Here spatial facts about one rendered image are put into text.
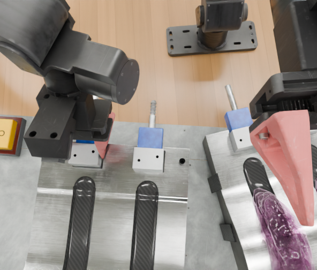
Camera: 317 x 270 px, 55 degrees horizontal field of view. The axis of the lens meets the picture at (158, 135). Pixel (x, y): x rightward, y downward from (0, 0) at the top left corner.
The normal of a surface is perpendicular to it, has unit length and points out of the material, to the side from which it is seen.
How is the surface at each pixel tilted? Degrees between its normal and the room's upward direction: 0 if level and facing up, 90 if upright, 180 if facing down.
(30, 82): 0
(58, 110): 30
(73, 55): 11
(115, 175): 0
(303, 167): 23
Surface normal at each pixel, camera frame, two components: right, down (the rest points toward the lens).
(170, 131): -0.03, -0.25
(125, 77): 0.90, 0.32
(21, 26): 0.33, -0.09
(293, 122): 0.00, 0.14
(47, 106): 0.00, -0.70
